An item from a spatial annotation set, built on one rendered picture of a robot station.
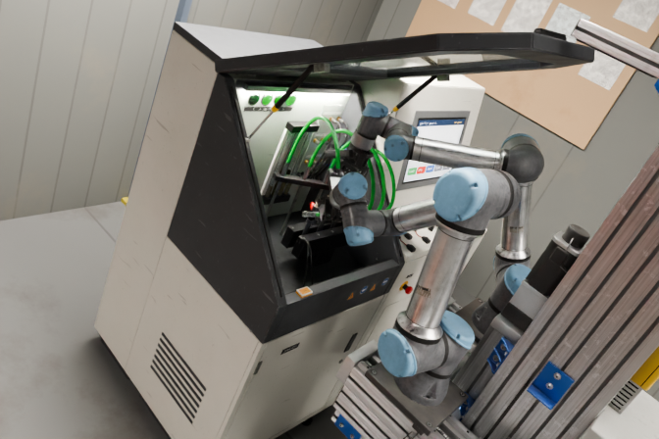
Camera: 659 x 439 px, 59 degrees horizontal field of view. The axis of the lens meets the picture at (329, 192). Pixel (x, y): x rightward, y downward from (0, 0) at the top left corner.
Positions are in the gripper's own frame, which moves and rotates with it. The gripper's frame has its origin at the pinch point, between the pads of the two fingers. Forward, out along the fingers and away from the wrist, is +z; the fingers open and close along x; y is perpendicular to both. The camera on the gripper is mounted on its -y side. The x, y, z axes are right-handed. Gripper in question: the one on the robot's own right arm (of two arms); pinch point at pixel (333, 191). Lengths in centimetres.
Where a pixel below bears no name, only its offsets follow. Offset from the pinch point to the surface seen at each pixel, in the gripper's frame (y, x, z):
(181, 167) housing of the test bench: -39, -35, 12
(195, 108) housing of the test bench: -41, -35, -10
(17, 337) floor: -76, -62, 119
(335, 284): 20.8, -6.6, 24.0
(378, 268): 20.4, 18.5, 24.0
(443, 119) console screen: -10, 72, -22
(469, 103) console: -12, 93, -29
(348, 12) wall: -167, 178, -19
